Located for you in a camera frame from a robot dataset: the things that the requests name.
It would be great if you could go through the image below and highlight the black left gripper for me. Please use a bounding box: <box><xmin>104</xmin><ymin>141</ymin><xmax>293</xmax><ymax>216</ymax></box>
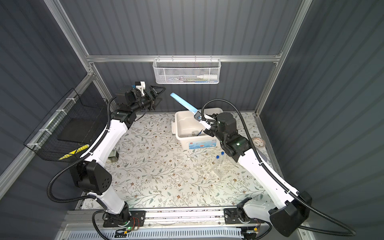
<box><xmin>129</xmin><ymin>86</ymin><xmax>165</xmax><ymax>115</ymax></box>

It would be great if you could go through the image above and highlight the blue capped test tube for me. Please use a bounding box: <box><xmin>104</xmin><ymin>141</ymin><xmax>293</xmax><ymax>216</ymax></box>
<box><xmin>217</xmin><ymin>152</ymin><xmax>226</xmax><ymax>165</ymax></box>
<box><xmin>214</xmin><ymin>155</ymin><xmax>222</xmax><ymax>171</ymax></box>

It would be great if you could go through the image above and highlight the white plastic storage box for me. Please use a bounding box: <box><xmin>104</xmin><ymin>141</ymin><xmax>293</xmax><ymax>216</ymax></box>
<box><xmin>172</xmin><ymin>111</ymin><xmax>219</xmax><ymax>151</ymax></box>

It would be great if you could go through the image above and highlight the blue plastic box lid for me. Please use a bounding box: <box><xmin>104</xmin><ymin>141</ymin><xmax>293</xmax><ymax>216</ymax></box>
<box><xmin>170</xmin><ymin>93</ymin><xmax>198</xmax><ymax>114</ymax></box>

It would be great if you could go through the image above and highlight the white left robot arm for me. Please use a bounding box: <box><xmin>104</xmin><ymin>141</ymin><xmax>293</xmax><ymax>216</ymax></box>
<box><xmin>70</xmin><ymin>82</ymin><xmax>166</xmax><ymax>215</ymax></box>

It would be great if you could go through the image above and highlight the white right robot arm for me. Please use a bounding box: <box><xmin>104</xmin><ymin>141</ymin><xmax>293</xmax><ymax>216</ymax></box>
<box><xmin>194</xmin><ymin>112</ymin><xmax>309</xmax><ymax>237</ymax></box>

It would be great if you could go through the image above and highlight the clear tape roll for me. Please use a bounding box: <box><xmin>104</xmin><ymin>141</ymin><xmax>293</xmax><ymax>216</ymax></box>
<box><xmin>253</xmin><ymin>137</ymin><xmax>266</xmax><ymax>148</ymax></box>

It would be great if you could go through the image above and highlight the white wire wall basket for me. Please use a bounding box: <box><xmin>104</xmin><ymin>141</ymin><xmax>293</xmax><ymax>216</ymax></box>
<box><xmin>153</xmin><ymin>60</ymin><xmax>222</xmax><ymax>85</ymax></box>

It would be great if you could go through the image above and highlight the black wire wall basket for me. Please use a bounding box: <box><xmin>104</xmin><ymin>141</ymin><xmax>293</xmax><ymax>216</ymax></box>
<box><xmin>24</xmin><ymin>86</ymin><xmax>107</xmax><ymax>162</ymax></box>

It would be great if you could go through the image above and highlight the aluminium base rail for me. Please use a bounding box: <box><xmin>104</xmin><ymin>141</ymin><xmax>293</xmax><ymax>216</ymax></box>
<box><xmin>60</xmin><ymin>202</ymin><xmax>282</xmax><ymax>231</ymax></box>

